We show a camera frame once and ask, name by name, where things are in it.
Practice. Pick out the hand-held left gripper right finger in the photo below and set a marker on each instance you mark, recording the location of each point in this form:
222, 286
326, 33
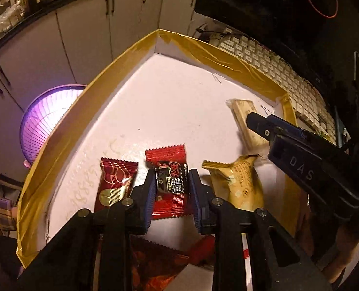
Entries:
195, 200

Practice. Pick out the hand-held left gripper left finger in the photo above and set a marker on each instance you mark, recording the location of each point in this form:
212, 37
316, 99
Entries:
150, 197

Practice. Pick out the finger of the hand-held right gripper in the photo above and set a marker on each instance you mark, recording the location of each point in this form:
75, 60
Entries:
288, 126
262, 127

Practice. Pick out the beige snack bar packet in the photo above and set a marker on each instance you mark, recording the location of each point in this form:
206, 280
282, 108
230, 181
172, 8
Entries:
246, 124

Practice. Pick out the red snack packet black label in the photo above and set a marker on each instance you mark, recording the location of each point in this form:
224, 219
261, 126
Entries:
170, 175

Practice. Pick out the white box with gold tape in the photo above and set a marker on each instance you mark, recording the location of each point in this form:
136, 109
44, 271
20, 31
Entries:
155, 112

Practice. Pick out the person's right hand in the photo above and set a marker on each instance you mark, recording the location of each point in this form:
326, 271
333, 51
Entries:
328, 242

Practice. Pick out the dark red snack packet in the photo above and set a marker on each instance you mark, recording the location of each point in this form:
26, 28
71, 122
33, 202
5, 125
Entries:
114, 185

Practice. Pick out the gold snack packet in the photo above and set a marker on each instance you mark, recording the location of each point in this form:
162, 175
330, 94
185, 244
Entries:
241, 185

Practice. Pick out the small plain red packet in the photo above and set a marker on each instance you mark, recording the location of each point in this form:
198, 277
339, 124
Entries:
202, 251

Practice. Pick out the white computer keyboard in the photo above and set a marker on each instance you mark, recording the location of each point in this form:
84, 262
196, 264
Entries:
276, 69

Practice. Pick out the crumpled dark red packet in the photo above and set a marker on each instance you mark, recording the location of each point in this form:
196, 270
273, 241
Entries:
155, 263

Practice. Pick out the purple plastic basket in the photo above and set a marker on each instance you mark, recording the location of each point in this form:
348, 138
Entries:
46, 121

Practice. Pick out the white kitchen cabinet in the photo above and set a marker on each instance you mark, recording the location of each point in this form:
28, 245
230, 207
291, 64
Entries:
85, 30

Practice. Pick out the clear plastic bags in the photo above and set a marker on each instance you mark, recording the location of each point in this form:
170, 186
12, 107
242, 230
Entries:
4, 21

